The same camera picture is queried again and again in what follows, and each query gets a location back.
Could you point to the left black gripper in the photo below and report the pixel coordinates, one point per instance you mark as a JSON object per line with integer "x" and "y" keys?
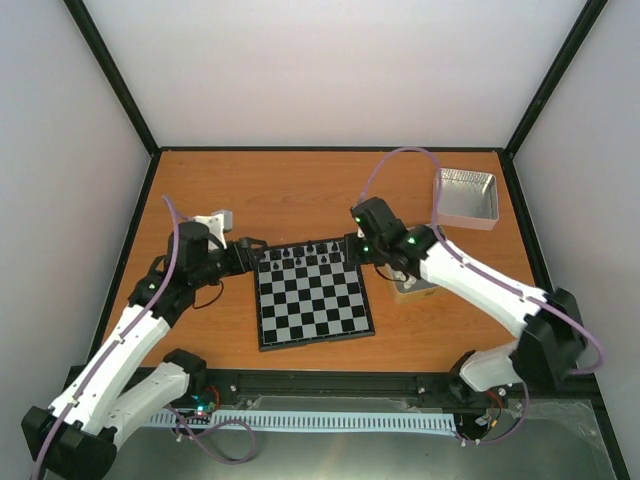
{"x": 244, "y": 260}

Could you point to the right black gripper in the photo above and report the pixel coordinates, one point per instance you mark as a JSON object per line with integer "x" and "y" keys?
{"x": 351, "y": 256}

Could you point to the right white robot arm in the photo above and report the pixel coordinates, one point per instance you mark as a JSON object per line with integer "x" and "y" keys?
{"x": 546, "y": 326}

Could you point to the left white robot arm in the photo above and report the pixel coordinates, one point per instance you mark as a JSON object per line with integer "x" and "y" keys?
{"x": 79, "y": 434}

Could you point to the white chess pieces in tin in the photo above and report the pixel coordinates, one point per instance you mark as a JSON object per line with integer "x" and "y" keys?
{"x": 404, "y": 281}

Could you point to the open metal tin with pieces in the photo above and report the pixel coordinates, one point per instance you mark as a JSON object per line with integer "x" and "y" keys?
{"x": 422, "y": 289}

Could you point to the small circuit board with led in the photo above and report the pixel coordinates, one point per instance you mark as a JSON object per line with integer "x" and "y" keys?
{"x": 206, "y": 403}

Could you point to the black and silver chessboard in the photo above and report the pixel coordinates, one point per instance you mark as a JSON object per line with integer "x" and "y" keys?
{"x": 309, "y": 304}

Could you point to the pink-rimmed metal tin lid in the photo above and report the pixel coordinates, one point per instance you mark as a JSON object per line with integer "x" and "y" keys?
{"x": 466, "y": 199}

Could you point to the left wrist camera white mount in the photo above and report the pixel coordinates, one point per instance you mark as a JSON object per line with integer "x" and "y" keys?
{"x": 219, "y": 223}

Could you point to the black frame rail front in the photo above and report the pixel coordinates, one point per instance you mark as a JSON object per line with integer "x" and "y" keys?
{"x": 421, "y": 388}

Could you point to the light blue cable duct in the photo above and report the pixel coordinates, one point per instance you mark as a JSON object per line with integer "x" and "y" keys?
{"x": 332, "y": 422}

